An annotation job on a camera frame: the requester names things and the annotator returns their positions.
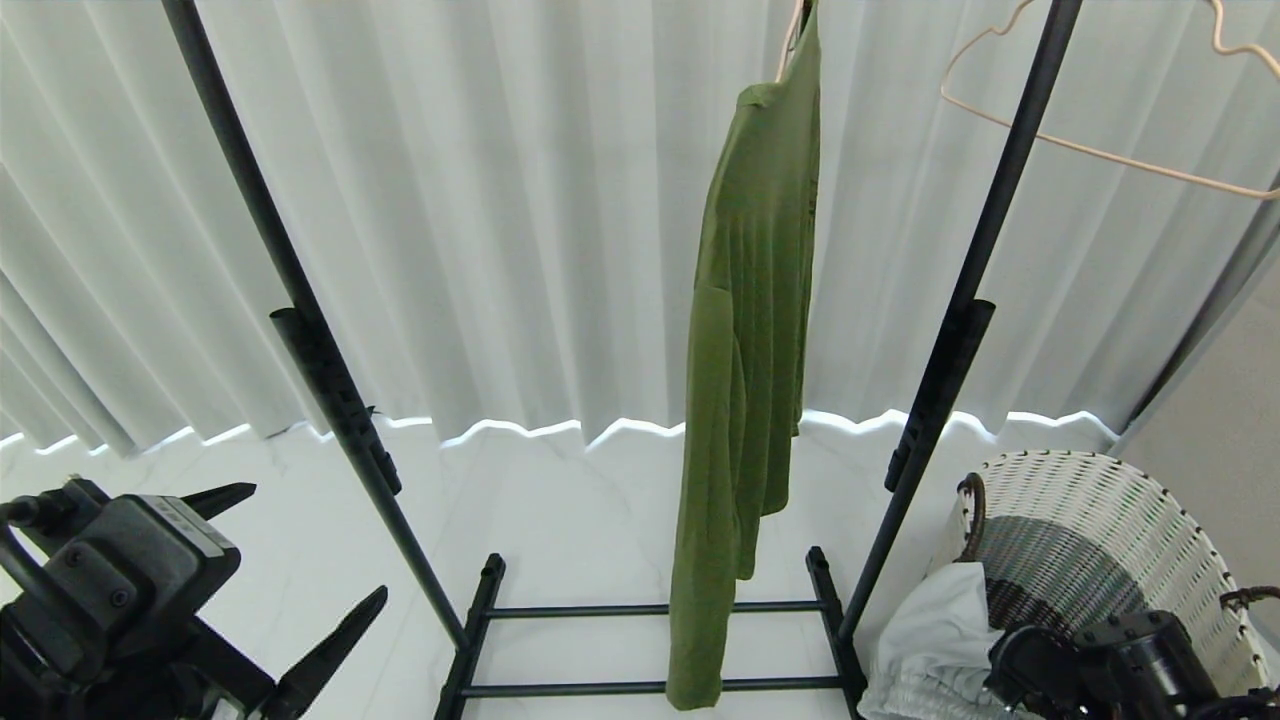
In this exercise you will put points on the pale grey shorts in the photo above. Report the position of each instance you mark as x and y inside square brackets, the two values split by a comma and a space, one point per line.
[930, 640]

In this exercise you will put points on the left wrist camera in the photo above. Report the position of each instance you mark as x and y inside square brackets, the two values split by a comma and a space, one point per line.
[140, 570]

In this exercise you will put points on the white laundry basket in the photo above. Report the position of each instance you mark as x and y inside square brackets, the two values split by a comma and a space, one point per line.
[1100, 500]

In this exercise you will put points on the black clothes rack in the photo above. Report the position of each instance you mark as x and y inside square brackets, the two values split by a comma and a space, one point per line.
[300, 290]

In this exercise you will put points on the pink clothes hanger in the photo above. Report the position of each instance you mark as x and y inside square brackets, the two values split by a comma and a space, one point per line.
[1100, 151]
[786, 60]

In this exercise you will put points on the white curtain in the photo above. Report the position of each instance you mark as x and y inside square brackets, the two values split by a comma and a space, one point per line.
[500, 200]

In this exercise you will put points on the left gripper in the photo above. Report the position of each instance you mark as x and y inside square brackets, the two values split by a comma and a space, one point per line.
[170, 690]

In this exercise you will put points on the green long-sleeved shirt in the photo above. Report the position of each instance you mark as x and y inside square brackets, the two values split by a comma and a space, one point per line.
[740, 400]

